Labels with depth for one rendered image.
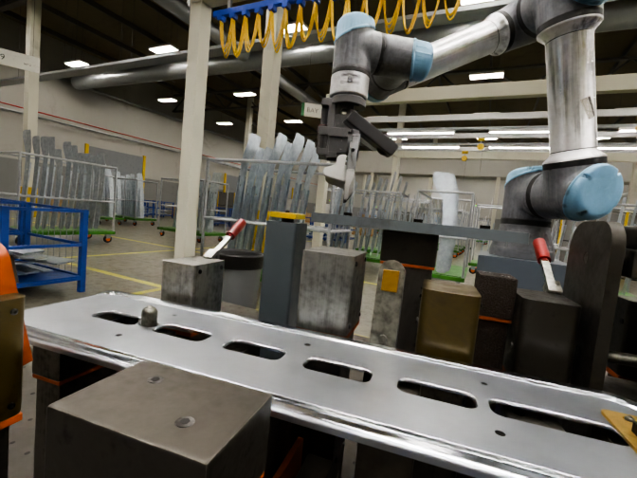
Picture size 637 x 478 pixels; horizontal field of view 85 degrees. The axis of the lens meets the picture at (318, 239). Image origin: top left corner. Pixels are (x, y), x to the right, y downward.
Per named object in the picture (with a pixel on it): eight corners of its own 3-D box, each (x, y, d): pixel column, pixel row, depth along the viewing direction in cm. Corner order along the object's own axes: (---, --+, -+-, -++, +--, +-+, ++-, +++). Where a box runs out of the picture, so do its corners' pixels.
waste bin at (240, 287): (192, 327, 321) (198, 249, 316) (228, 316, 367) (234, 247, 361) (236, 341, 300) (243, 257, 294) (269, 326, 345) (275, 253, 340)
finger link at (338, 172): (319, 197, 63) (324, 160, 68) (352, 200, 63) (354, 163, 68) (319, 186, 61) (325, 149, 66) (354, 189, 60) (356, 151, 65)
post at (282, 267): (246, 421, 76) (263, 220, 73) (263, 404, 83) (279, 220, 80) (278, 431, 74) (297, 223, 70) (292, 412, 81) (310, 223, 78)
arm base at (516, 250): (488, 251, 103) (493, 218, 102) (549, 259, 96) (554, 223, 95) (488, 255, 89) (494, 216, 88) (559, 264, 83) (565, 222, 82)
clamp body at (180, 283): (147, 461, 62) (160, 260, 60) (191, 425, 74) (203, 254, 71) (181, 474, 60) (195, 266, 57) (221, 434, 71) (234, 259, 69)
